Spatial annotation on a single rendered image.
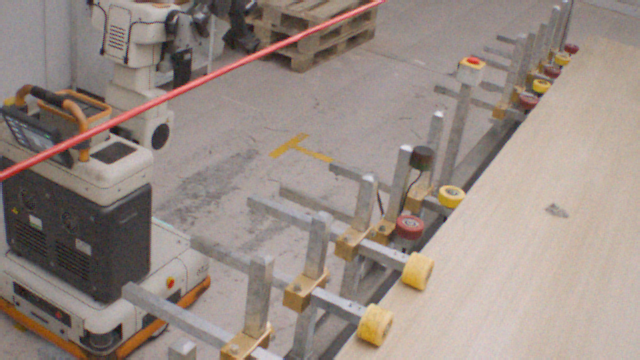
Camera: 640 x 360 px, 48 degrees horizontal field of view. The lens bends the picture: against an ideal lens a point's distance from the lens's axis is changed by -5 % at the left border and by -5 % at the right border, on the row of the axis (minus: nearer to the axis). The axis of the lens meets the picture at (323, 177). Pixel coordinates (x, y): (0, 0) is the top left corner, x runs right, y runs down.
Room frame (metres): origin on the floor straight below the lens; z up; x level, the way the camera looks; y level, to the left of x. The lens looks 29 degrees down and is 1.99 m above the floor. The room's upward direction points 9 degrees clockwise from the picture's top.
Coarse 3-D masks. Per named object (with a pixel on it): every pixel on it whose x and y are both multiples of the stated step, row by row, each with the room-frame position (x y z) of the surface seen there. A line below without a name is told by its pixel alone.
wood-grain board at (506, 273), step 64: (576, 64) 3.52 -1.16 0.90; (576, 128) 2.68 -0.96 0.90; (512, 192) 2.06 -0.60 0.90; (576, 192) 2.13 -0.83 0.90; (448, 256) 1.65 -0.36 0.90; (512, 256) 1.69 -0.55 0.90; (576, 256) 1.74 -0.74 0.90; (448, 320) 1.38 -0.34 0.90; (512, 320) 1.41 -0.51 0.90; (576, 320) 1.44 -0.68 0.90
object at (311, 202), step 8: (280, 192) 1.93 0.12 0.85; (288, 192) 1.92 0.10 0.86; (296, 192) 1.92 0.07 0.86; (304, 192) 1.93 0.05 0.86; (296, 200) 1.91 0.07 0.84; (304, 200) 1.90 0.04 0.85; (312, 200) 1.89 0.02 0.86; (320, 200) 1.90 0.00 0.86; (312, 208) 1.89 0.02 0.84; (320, 208) 1.88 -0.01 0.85; (328, 208) 1.87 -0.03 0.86; (336, 208) 1.87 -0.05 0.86; (344, 208) 1.87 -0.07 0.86; (336, 216) 1.85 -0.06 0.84; (344, 216) 1.84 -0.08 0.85; (352, 216) 1.84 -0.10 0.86; (376, 224) 1.81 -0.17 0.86; (392, 240) 1.78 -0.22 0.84; (400, 240) 1.77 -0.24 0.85; (408, 240) 1.76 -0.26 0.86; (408, 248) 1.76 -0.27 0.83
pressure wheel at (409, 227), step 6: (402, 216) 1.80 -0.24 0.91; (408, 216) 1.81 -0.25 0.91; (414, 216) 1.81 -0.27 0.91; (396, 222) 1.77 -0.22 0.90; (402, 222) 1.77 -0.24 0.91; (408, 222) 1.77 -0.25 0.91; (414, 222) 1.79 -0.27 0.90; (420, 222) 1.79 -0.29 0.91; (396, 228) 1.76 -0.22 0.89; (402, 228) 1.75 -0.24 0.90; (408, 228) 1.74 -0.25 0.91; (414, 228) 1.75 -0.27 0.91; (420, 228) 1.75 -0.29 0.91; (402, 234) 1.74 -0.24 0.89; (408, 234) 1.74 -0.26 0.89; (414, 234) 1.74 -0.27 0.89; (420, 234) 1.75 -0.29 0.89; (402, 252) 1.77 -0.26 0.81
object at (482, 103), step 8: (440, 88) 3.05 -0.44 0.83; (448, 88) 3.05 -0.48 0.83; (448, 96) 3.03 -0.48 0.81; (456, 96) 3.02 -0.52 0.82; (472, 96) 3.01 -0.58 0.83; (480, 104) 2.97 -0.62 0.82; (488, 104) 2.96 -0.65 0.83; (512, 112) 2.91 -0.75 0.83; (520, 112) 2.91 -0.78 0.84; (520, 120) 2.89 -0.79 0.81
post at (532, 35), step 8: (528, 32) 3.20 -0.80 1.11; (536, 32) 3.20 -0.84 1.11; (528, 40) 3.20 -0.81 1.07; (528, 48) 3.20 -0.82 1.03; (528, 56) 3.19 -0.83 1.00; (520, 64) 3.20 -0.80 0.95; (528, 64) 3.20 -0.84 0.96; (520, 72) 3.20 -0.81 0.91; (520, 80) 3.20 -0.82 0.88; (512, 104) 3.20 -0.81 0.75
